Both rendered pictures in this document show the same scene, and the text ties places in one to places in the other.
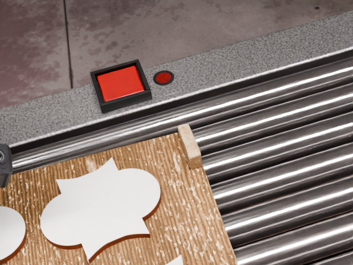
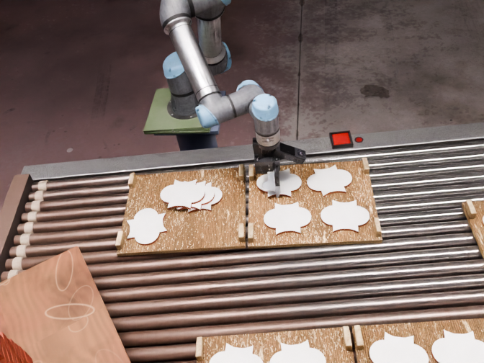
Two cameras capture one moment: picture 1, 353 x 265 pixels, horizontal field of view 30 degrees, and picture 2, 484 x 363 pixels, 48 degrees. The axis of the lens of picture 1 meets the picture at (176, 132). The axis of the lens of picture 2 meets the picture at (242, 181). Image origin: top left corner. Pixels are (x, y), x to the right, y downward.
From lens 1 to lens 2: 1.05 m
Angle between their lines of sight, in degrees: 10
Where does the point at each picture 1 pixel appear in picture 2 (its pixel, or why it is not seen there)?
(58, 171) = (314, 166)
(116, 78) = (340, 136)
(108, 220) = (331, 185)
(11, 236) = (296, 184)
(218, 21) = (388, 118)
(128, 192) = (340, 177)
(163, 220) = (351, 189)
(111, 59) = (321, 129)
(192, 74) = (371, 140)
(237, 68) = (390, 141)
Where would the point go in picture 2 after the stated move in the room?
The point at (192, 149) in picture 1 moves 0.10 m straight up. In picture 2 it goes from (366, 166) to (368, 144)
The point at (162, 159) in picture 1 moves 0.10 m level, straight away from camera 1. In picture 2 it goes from (353, 168) to (352, 149)
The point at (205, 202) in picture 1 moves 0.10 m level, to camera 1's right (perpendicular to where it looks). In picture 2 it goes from (367, 186) to (399, 186)
